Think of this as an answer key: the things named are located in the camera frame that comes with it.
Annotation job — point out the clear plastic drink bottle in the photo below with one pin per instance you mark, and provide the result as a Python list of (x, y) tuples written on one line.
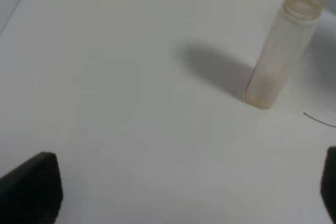
[(289, 35)]

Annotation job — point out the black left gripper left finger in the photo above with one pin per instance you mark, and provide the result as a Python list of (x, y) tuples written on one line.
[(32, 192)]

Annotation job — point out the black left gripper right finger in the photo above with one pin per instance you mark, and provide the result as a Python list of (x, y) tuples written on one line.
[(328, 183)]

